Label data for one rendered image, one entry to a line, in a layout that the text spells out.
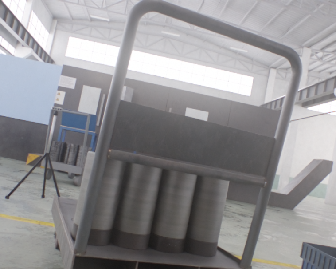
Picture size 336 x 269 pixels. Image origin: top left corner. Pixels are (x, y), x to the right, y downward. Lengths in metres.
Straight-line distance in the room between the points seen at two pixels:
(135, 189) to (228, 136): 0.33
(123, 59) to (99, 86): 6.63
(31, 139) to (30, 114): 0.48
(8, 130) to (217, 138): 6.95
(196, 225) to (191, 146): 0.33
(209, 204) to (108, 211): 0.34
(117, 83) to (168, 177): 0.40
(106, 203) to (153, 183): 0.16
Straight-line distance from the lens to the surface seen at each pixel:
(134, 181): 1.16
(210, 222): 1.27
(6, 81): 7.99
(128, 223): 1.17
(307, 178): 9.08
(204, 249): 1.28
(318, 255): 2.13
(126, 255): 1.11
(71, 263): 1.05
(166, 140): 1.02
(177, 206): 1.21
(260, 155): 1.16
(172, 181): 1.20
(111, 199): 1.15
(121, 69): 0.96
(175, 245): 1.23
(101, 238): 1.16
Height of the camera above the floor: 0.55
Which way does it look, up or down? 3 degrees up
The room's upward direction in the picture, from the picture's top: 11 degrees clockwise
